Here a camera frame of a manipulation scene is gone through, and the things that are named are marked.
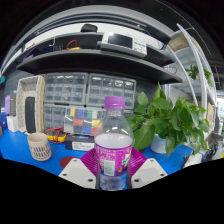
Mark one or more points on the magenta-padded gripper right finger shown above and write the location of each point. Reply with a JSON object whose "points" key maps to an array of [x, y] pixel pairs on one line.
{"points": [[150, 171]]}

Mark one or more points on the dark grey desk shelf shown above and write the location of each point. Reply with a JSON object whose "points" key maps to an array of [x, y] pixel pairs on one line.
{"points": [[100, 63]]}

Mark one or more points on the grey parts drawer cabinet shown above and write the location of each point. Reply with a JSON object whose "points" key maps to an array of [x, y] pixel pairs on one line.
{"points": [[66, 88], [111, 87], [53, 116]]}

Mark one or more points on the clear bottle with purple label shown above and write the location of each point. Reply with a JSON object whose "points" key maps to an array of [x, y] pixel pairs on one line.
{"points": [[113, 150]]}

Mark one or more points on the black desk device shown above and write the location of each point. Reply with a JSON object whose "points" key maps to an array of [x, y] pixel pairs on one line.
{"points": [[215, 145]]}

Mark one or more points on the yellow multimeter with red leads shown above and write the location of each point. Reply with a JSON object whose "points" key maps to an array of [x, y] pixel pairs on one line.
{"points": [[56, 136]]}

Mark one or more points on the small white box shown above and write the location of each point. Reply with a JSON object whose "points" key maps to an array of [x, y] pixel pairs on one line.
{"points": [[12, 124]]}

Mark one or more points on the black rectangular speaker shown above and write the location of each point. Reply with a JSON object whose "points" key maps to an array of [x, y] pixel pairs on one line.
{"points": [[30, 115]]}

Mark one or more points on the white shelf unit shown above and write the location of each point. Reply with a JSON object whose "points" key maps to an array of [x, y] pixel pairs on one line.
{"points": [[200, 73]]}

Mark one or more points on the purple bag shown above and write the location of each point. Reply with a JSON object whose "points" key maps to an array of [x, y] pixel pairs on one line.
{"points": [[7, 105]]}

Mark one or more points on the green potted plant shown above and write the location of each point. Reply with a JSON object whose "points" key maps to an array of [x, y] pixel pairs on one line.
{"points": [[160, 123]]}

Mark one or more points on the black rounded device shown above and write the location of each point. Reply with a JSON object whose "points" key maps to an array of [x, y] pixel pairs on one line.
{"points": [[89, 28]]}

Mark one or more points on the blue box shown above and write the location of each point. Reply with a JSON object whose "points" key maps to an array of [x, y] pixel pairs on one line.
{"points": [[3, 122]]}

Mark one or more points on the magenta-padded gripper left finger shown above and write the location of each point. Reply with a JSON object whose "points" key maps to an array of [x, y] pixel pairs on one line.
{"points": [[78, 171]]}

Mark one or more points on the white oscilloscope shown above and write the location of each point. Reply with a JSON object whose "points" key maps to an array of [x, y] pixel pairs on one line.
{"points": [[121, 41]]}

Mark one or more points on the white power adapter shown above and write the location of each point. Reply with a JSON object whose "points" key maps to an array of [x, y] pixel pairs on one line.
{"points": [[192, 160]]}

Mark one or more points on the white perforated basket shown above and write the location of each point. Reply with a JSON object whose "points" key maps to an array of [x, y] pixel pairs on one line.
{"points": [[20, 100]]}

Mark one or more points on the beige patterned cup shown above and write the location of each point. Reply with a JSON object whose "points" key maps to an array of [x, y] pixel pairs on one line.
{"points": [[39, 148]]}

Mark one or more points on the dark grey box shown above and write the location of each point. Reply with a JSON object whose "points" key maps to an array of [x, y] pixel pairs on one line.
{"points": [[13, 103]]}

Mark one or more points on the flat round red coaster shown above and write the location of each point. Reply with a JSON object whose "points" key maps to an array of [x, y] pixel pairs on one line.
{"points": [[66, 162]]}

